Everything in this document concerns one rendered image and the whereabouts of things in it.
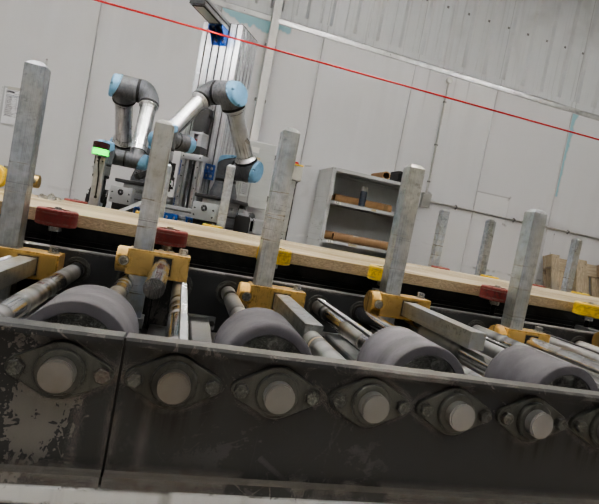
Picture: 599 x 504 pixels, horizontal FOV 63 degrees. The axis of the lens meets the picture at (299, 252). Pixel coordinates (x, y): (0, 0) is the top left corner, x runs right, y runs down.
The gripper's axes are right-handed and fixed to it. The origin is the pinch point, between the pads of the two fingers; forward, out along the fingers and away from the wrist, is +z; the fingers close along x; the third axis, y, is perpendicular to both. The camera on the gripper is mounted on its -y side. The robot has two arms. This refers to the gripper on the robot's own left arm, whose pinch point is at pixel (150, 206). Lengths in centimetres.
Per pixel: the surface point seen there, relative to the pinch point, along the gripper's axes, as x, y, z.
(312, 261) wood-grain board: -109, 9, 4
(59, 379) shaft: -163, -53, 13
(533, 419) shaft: -179, -7, 12
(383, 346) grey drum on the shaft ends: -162, -15, 9
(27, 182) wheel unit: -107, -53, -2
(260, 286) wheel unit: -123, -12, 10
